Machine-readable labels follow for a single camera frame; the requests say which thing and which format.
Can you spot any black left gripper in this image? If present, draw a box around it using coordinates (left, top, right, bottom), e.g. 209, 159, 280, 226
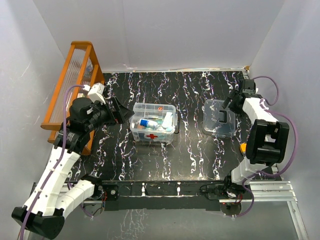
85, 96, 134, 132

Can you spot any clear box lid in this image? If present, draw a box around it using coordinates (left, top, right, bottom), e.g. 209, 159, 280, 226
202, 99, 236, 138

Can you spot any clear medicine kit box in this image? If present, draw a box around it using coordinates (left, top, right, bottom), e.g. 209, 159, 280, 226
129, 102, 180, 144

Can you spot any white paper leaflet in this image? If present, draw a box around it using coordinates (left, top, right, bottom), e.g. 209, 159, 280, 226
161, 112, 173, 129

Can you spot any clear divided organizer tray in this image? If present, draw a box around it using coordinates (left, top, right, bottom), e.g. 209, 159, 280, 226
129, 103, 178, 134

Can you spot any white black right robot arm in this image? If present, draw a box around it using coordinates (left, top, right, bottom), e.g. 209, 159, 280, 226
221, 79, 290, 199

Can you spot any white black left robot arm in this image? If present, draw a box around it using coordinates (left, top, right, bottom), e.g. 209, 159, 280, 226
11, 97, 134, 240

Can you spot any yellow white small block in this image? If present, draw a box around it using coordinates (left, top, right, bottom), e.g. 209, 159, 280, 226
239, 143, 247, 155

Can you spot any orange wooden rack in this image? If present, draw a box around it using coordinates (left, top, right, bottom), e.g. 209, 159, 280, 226
40, 41, 105, 143

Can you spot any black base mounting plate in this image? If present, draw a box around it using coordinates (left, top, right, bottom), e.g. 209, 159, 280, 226
85, 180, 251, 211

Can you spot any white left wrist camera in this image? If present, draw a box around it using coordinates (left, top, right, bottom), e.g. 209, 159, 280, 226
87, 83, 106, 105

